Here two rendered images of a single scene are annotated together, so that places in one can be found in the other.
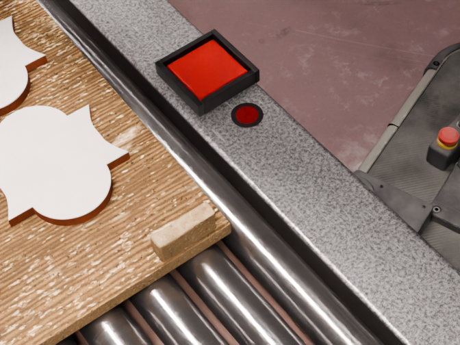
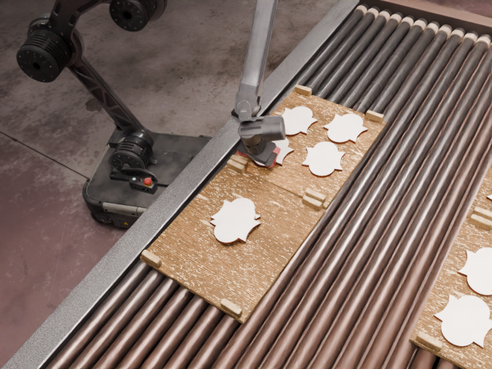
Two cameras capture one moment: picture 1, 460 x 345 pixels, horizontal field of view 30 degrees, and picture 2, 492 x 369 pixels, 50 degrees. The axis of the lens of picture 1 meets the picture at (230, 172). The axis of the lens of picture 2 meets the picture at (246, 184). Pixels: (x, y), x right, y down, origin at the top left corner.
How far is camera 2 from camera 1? 1.78 m
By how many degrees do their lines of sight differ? 61
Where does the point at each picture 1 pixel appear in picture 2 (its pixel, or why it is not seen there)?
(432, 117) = (130, 198)
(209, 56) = not seen: hidden behind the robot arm
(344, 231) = (282, 77)
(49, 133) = (288, 123)
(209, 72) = not seen: hidden behind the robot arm
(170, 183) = (288, 100)
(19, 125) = (288, 129)
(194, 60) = not seen: hidden behind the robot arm
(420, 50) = (58, 244)
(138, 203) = (297, 104)
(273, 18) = (39, 315)
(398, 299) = (295, 66)
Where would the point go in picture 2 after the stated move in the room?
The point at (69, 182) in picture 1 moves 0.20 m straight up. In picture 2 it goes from (300, 113) to (301, 64)
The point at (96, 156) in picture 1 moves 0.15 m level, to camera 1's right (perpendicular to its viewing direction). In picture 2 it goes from (290, 112) to (271, 86)
